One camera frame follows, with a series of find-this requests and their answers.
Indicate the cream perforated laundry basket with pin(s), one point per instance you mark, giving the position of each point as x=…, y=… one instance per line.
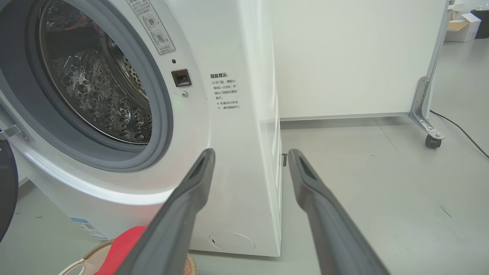
x=88, y=261

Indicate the cardboard box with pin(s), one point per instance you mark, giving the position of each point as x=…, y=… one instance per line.
x=460, y=30

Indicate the black bin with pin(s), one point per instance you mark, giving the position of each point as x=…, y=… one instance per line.
x=483, y=23

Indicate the black door latch socket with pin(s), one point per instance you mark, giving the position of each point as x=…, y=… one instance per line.
x=181, y=78

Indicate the stainless steel washing machine drum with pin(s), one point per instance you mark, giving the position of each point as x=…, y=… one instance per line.
x=95, y=95

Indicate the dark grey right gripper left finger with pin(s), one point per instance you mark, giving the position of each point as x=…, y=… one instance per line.
x=172, y=229

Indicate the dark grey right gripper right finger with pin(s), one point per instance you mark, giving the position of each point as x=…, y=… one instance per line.
x=332, y=236

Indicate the printed warning text label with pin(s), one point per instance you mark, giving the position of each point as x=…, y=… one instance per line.
x=225, y=91

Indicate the round filter cover flap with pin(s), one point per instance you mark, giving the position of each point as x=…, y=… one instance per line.
x=232, y=241

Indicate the round black glass washer door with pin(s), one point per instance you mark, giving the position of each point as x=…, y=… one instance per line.
x=7, y=191

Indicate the blue energy label sticker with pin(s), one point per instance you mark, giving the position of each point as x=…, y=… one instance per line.
x=88, y=228

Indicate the red garment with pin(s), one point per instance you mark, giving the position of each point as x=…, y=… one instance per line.
x=122, y=248

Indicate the white front-load washing machine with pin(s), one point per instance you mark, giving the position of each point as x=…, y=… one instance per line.
x=229, y=172

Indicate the grey caution pictogram sticker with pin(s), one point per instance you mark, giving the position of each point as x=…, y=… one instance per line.
x=153, y=26

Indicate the white partition panel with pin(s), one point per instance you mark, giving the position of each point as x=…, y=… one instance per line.
x=344, y=57

